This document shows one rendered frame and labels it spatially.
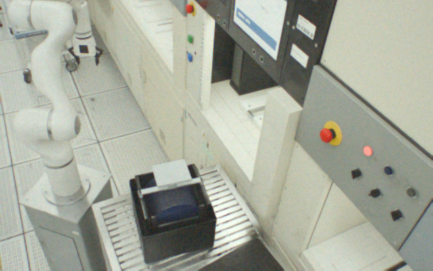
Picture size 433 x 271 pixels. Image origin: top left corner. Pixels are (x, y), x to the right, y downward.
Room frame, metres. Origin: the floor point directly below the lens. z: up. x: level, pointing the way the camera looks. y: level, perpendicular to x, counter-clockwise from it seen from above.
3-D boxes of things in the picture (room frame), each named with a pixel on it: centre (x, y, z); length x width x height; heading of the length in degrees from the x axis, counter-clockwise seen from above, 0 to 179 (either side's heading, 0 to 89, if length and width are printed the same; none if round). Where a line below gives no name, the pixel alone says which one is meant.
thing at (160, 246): (0.94, 0.14, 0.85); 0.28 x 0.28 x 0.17; 22
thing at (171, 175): (0.94, 0.14, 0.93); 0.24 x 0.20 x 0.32; 112
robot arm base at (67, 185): (1.08, 0.62, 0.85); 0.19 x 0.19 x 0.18
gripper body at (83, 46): (1.68, 0.66, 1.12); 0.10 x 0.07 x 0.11; 95
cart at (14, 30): (3.29, 1.71, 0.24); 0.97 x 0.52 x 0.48; 32
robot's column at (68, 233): (1.08, 0.62, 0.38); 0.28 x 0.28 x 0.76; 75
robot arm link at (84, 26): (1.68, 0.67, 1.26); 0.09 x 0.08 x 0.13; 95
